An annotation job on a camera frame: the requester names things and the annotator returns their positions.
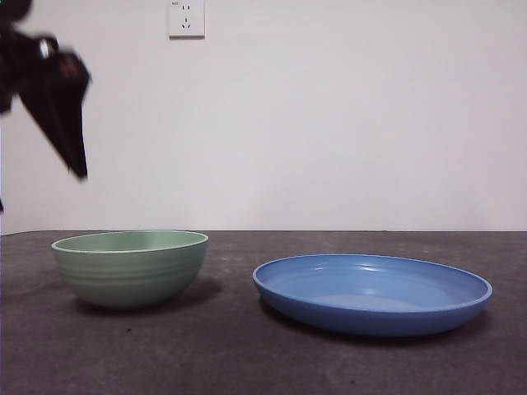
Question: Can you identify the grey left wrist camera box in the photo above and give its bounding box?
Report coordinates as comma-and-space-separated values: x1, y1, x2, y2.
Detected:
36, 35, 61, 59

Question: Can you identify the white wall socket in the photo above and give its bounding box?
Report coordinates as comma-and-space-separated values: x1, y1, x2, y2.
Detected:
168, 0, 207, 41

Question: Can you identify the green ribbed bowl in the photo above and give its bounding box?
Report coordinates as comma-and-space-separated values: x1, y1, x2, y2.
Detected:
51, 230, 210, 310

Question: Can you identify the blue round plate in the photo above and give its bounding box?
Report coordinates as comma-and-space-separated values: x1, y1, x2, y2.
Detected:
252, 253, 493, 338

